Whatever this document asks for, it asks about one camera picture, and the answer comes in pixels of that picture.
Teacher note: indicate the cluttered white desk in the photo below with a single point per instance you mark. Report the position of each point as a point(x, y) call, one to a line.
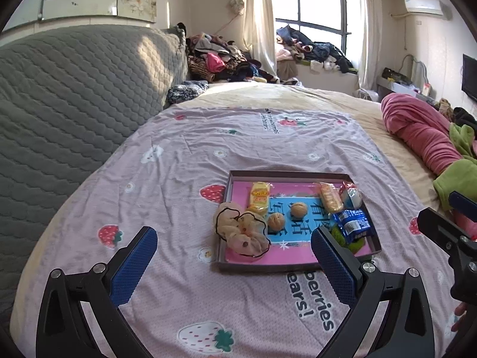
point(395, 87)

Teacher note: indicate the cream curtain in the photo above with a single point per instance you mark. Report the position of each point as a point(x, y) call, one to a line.
point(370, 26)
point(257, 15)

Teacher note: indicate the grey quilted headboard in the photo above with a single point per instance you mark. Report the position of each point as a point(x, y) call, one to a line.
point(74, 100)

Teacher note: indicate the black television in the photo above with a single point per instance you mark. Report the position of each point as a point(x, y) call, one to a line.
point(470, 76)

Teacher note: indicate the walnut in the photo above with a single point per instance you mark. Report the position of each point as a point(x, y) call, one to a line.
point(276, 220)
point(299, 210)

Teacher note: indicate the green fleece cloth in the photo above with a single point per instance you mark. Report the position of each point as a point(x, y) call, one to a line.
point(454, 175)

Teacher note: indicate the dark clothes heap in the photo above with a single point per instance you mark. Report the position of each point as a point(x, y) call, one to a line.
point(462, 115)

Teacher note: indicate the blue cookie packet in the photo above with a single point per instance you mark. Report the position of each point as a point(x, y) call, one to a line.
point(352, 225)

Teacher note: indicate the dark cardboard box tray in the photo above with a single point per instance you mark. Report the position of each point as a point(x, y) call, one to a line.
point(261, 267)

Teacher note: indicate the clothes heap on windowsill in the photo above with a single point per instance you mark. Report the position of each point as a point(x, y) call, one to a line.
point(320, 50)

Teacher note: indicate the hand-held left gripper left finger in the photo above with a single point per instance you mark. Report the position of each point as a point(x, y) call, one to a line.
point(134, 264)

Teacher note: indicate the beige bed sheet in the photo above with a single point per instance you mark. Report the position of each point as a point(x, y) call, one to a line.
point(279, 95)

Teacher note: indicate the long cake packet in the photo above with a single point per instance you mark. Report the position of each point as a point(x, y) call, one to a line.
point(329, 197)

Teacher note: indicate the white air conditioner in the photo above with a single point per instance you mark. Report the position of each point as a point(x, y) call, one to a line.
point(423, 6)

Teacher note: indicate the beige scrunchie with black trim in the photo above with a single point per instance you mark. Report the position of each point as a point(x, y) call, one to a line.
point(242, 231)

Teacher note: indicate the dark patterned cloth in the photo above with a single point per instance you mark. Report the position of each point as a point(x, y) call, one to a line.
point(186, 91)

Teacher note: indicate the green fuzzy scrunchie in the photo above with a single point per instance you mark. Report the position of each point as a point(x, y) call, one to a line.
point(357, 246)

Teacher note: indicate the brown cloth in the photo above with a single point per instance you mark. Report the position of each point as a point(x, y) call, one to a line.
point(287, 70)

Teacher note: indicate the pink and green blankets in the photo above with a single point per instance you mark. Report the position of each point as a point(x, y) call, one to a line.
point(417, 126)

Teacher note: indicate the person's right hand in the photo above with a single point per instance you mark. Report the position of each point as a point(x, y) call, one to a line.
point(459, 313)

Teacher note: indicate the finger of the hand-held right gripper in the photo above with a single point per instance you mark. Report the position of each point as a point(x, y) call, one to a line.
point(439, 227)
point(462, 201)

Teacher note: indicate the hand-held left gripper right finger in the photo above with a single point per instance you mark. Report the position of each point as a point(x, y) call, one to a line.
point(333, 264)

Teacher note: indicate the pile of mixed clothes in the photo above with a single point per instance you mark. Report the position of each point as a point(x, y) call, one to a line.
point(216, 59)

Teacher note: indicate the toy egg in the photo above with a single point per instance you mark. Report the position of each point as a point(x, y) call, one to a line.
point(352, 197)

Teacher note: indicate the window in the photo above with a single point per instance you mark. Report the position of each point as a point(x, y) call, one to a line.
point(320, 0)

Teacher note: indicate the small yellow cake packet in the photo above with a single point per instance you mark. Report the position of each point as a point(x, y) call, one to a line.
point(259, 195)

